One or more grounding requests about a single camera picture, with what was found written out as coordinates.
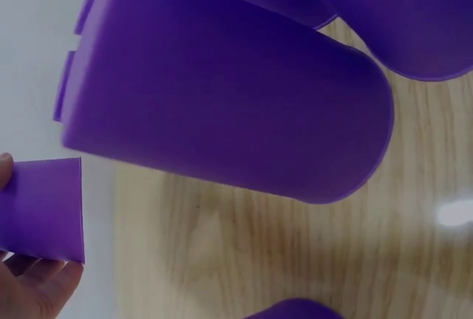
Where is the person's left hand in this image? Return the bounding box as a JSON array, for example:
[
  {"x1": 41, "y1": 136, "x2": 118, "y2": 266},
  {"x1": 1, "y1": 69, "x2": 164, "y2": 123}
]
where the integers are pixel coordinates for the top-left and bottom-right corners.
[{"x1": 0, "y1": 151, "x2": 85, "y2": 319}]

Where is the small purple foam piece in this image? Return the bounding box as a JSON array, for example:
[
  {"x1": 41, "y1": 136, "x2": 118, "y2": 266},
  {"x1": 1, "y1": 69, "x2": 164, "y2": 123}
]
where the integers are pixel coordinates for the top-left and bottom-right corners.
[{"x1": 0, "y1": 157, "x2": 86, "y2": 265}]

